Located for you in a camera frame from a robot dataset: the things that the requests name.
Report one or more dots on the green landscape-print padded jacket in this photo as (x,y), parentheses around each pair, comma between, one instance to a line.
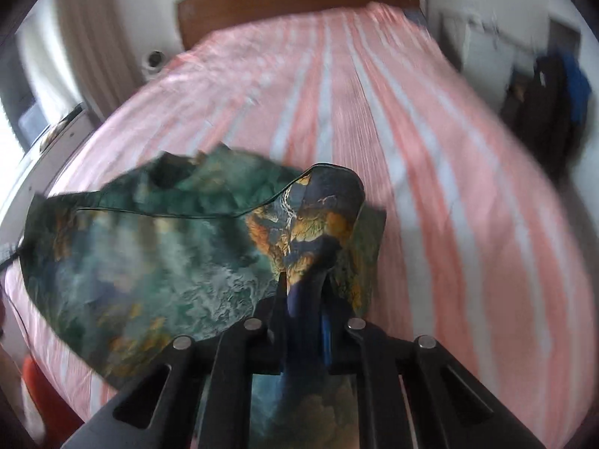
(190,246)

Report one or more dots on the orange fluffy sweater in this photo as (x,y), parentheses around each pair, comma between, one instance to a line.
(59,421)

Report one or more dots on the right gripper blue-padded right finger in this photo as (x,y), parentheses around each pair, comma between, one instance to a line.
(413,393)

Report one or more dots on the beige window curtain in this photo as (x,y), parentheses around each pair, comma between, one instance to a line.
(100,59)

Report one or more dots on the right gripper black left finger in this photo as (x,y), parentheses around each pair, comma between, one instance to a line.
(195,392)

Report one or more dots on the black and blue bag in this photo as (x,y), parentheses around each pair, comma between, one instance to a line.
(546,109)

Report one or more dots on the white window-side cabinet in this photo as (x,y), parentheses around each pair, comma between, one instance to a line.
(40,168)

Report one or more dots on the pink white striped bed sheet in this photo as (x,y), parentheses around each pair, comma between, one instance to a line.
(476,250)

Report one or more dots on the white bedside drawer cabinet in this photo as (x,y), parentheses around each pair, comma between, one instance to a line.
(485,56)

